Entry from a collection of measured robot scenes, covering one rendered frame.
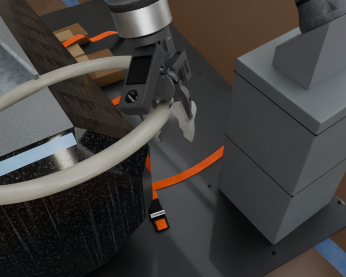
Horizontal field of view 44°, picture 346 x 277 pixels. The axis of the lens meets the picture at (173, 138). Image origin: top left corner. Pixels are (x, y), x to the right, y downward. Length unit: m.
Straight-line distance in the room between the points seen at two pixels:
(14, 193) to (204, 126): 1.87
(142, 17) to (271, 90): 0.92
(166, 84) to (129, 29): 0.11
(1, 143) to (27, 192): 0.70
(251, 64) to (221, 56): 1.38
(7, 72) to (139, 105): 0.59
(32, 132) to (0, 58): 0.26
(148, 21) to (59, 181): 0.27
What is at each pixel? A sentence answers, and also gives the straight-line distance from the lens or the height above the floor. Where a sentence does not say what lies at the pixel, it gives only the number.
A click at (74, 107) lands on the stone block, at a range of 1.47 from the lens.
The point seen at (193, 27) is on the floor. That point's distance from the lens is 3.20.
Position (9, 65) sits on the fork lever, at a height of 1.13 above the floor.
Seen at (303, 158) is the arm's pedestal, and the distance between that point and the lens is 1.57.
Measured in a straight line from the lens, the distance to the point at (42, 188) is 0.67.
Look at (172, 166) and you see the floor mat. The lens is 2.28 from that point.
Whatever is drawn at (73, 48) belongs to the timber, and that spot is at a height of 0.20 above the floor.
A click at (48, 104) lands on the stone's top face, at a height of 0.87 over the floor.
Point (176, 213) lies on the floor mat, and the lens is 2.12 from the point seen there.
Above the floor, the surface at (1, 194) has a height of 1.30.
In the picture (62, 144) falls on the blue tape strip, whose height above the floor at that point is 0.84.
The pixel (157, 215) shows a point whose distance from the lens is 2.09.
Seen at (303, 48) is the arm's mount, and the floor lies 0.99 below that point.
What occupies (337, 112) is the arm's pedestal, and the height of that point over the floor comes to 0.85.
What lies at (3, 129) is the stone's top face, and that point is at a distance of 1.40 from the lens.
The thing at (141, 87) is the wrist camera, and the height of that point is 1.40.
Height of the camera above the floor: 1.85
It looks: 50 degrees down
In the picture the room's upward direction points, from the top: straight up
